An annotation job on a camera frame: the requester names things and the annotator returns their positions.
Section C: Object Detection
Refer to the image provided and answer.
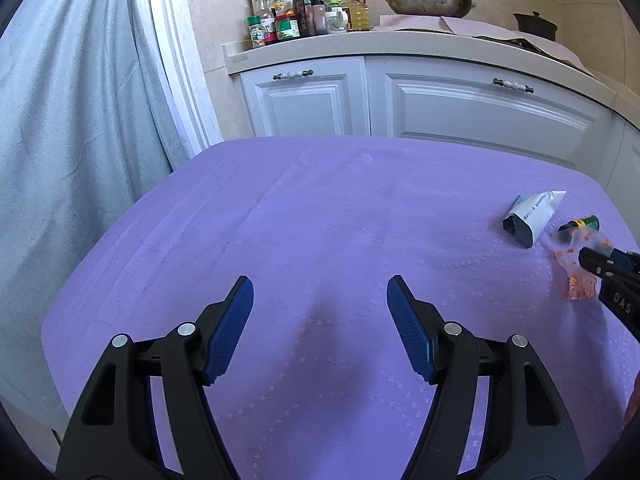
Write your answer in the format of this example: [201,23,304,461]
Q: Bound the grey curtain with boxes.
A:
[1,0,188,430]

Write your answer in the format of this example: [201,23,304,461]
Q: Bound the clear bag orange bits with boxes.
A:
[553,226,614,300]

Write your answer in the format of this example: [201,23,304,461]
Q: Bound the black cooking pot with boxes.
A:
[513,11,558,41]

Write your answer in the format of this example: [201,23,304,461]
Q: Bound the white dark crumpled pouch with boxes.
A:
[502,191,566,248]

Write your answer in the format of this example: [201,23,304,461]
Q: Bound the green capped small bottle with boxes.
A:
[558,214,600,232]

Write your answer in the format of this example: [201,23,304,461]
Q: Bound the purple tablecloth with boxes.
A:
[41,138,639,479]

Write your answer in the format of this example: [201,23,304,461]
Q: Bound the white cabinet doors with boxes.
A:
[240,55,639,208]

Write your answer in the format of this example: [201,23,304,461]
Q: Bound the cooking oil bottle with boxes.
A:
[340,0,371,32]

